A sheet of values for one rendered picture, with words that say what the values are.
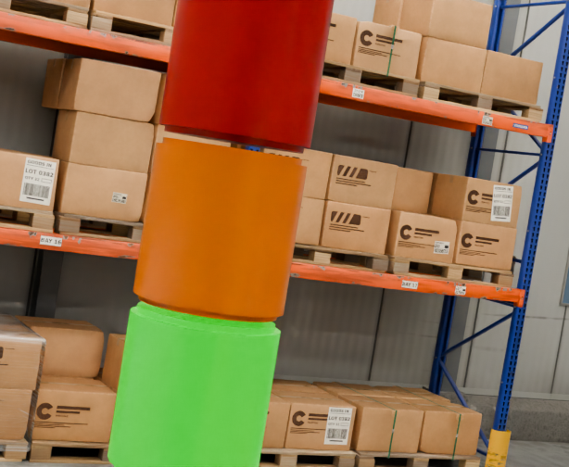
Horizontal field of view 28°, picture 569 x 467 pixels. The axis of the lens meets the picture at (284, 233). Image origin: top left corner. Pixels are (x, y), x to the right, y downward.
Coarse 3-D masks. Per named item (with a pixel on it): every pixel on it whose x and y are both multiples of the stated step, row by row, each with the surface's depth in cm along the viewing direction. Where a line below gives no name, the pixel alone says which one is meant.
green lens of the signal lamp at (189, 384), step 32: (160, 320) 36; (192, 320) 36; (224, 320) 37; (128, 352) 37; (160, 352) 36; (192, 352) 36; (224, 352) 36; (256, 352) 37; (128, 384) 37; (160, 384) 36; (192, 384) 36; (224, 384) 36; (256, 384) 37; (128, 416) 37; (160, 416) 36; (192, 416) 36; (224, 416) 36; (256, 416) 37; (128, 448) 37; (160, 448) 36; (192, 448) 36; (224, 448) 36; (256, 448) 37
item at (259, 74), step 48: (192, 0) 36; (240, 0) 35; (288, 0) 35; (192, 48) 36; (240, 48) 35; (288, 48) 36; (192, 96) 36; (240, 96) 35; (288, 96) 36; (240, 144) 39; (288, 144) 36
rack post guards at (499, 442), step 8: (496, 432) 978; (504, 432) 980; (496, 440) 978; (504, 440) 981; (488, 448) 983; (496, 448) 978; (504, 448) 982; (488, 456) 982; (496, 456) 979; (504, 456) 983; (488, 464) 980; (496, 464) 980; (504, 464) 984
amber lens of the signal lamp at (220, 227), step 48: (192, 144) 36; (192, 192) 36; (240, 192) 36; (288, 192) 36; (144, 240) 37; (192, 240) 36; (240, 240) 36; (288, 240) 37; (144, 288) 37; (192, 288) 36; (240, 288) 36
